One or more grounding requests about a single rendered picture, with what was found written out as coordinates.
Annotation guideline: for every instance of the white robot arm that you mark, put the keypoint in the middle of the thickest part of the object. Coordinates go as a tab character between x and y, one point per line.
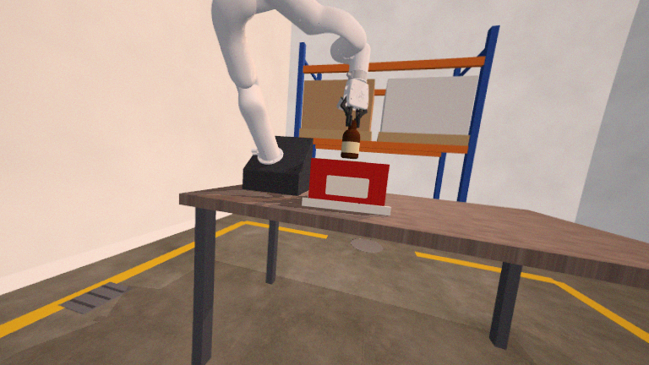
229	18

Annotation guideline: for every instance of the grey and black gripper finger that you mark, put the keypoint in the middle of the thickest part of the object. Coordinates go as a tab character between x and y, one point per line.
348	112
358	116

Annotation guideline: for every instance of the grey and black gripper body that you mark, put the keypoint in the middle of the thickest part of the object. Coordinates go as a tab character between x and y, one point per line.
356	93

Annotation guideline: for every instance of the red crate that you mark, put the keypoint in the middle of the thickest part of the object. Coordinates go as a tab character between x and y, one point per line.
348	181

